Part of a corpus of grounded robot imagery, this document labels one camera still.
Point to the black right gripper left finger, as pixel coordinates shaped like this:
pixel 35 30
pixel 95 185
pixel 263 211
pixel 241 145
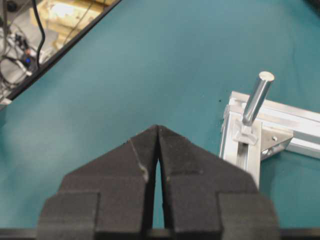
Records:
pixel 110 196

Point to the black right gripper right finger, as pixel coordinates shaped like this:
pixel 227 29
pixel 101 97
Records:
pixel 207 198

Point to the silver corner pin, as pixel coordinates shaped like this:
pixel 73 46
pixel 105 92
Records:
pixel 258 95

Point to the aluminium extrusion frame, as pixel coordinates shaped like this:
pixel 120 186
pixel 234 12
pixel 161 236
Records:
pixel 278 127

